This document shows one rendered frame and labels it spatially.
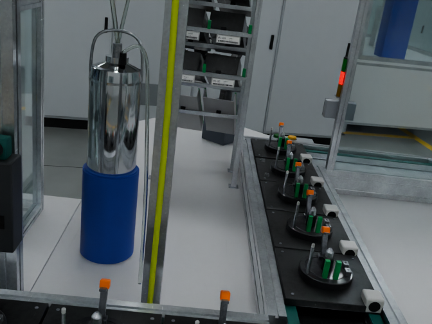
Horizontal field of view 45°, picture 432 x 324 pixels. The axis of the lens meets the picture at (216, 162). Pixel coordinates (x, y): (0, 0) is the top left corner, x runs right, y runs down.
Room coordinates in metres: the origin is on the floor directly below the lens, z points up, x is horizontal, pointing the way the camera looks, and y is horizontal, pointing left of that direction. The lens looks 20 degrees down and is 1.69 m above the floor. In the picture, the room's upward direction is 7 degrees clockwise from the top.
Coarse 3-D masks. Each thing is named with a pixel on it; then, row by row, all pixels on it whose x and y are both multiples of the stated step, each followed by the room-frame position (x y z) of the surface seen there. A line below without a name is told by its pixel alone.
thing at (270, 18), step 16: (272, 0) 5.25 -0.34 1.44; (208, 16) 5.15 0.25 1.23; (272, 16) 5.26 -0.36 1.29; (272, 32) 5.26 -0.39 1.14; (256, 48) 5.24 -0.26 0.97; (272, 48) 5.25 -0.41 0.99; (256, 64) 5.24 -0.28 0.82; (272, 64) 5.27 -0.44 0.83; (240, 80) 5.22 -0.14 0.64; (256, 80) 5.25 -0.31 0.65; (208, 96) 5.16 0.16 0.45; (256, 96) 5.25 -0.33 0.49; (256, 112) 5.26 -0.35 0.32; (256, 128) 5.26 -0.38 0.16
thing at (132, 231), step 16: (96, 176) 1.28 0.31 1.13; (112, 176) 1.29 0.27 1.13; (128, 176) 1.31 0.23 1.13; (96, 192) 1.28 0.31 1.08; (112, 192) 1.28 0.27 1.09; (128, 192) 1.30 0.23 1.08; (96, 208) 1.28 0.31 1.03; (112, 208) 1.28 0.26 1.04; (128, 208) 1.31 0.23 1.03; (96, 224) 1.28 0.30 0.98; (112, 224) 1.28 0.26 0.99; (128, 224) 1.31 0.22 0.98; (80, 240) 1.32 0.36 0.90; (96, 240) 1.28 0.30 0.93; (112, 240) 1.28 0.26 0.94; (128, 240) 1.31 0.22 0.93; (96, 256) 1.28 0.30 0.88; (112, 256) 1.28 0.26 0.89; (128, 256) 1.32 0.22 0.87
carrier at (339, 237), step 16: (272, 224) 1.44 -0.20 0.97; (288, 224) 1.42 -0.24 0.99; (304, 224) 1.43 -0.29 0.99; (320, 224) 1.39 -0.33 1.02; (336, 224) 1.50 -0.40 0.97; (272, 240) 1.36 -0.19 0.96; (288, 240) 1.35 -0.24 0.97; (304, 240) 1.37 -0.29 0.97; (320, 240) 1.37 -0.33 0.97; (336, 240) 1.39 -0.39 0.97
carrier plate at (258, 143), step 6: (252, 138) 2.29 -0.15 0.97; (252, 144) 2.21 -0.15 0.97; (258, 144) 2.22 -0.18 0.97; (264, 144) 2.23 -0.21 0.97; (294, 144) 2.28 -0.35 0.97; (300, 144) 2.30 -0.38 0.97; (258, 150) 2.13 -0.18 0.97; (264, 150) 2.14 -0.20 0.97; (300, 150) 2.20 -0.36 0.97; (258, 156) 2.06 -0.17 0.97; (264, 156) 2.06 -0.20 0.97; (270, 156) 2.07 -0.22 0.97; (282, 156) 2.09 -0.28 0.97; (294, 156) 2.11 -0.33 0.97
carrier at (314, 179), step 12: (276, 156) 1.89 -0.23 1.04; (288, 156) 1.92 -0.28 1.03; (264, 168) 1.92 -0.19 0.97; (276, 168) 1.88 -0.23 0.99; (288, 168) 1.87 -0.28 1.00; (300, 168) 1.90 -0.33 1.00; (312, 168) 1.99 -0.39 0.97; (264, 180) 1.80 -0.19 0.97; (276, 180) 1.81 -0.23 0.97; (288, 180) 1.83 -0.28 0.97; (312, 180) 1.81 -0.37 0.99
